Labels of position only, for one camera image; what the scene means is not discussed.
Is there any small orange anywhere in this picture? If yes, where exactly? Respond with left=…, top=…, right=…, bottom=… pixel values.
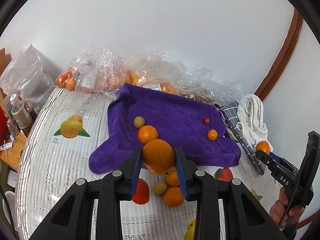
left=255, top=141, right=270, bottom=155
left=164, top=170, right=180, bottom=187
left=207, top=129, right=218, bottom=141

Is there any large orange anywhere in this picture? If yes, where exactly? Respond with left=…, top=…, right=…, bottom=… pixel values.
left=163, top=187, right=184, bottom=207
left=142, top=139, right=175, bottom=176
left=138, top=125, right=158, bottom=144

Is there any yellow-green small fruit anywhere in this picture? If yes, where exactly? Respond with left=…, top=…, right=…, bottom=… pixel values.
left=153, top=181, right=168, bottom=196
left=133, top=116, right=145, bottom=129

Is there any small red fruit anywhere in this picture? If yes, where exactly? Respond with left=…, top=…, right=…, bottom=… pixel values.
left=203, top=118, right=210, bottom=125

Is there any person's right hand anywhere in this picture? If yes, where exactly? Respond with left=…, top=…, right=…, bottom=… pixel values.
left=270, top=187, right=305, bottom=229

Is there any purple towel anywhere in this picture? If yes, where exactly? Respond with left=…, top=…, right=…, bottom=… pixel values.
left=88, top=85, right=241, bottom=174

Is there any white striped towel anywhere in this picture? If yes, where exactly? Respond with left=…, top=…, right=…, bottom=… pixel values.
left=236, top=94, right=273, bottom=151

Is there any grey checked cloth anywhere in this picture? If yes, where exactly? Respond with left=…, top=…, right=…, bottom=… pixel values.
left=219, top=102, right=266, bottom=176

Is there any fruit print tablecloth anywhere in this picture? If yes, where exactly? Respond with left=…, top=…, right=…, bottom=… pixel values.
left=15, top=87, right=296, bottom=240

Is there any clear bag of kumquats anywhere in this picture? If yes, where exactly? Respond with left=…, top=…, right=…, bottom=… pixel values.
left=127, top=52, right=244, bottom=106

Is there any clear bag of oranges left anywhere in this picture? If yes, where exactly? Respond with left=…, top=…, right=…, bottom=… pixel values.
left=55, top=47, right=127, bottom=96

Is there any wooden side table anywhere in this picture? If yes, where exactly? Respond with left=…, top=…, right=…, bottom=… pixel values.
left=1, top=133, right=27, bottom=172

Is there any plastic bottle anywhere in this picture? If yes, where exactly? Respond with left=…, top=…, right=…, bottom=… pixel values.
left=10, top=94, right=32, bottom=129

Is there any white plastic bag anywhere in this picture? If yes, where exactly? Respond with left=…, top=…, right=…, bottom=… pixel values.
left=1, top=45, right=54, bottom=113

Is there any brown door frame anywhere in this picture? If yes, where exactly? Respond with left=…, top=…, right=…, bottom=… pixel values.
left=254, top=9, right=303, bottom=101

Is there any wooden bed frame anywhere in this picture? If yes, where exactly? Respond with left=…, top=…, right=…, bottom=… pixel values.
left=0, top=48, right=11, bottom=102

